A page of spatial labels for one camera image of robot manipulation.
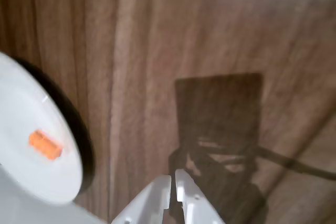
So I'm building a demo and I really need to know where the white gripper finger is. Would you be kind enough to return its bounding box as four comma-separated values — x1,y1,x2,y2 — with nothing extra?
175,168,227,224
111,174,172,224

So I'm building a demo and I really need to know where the orange lego block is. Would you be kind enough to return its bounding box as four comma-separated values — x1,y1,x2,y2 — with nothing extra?
28,129,64,161

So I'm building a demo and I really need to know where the white round plate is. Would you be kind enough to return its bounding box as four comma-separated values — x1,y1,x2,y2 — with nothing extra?
0,51,84,206

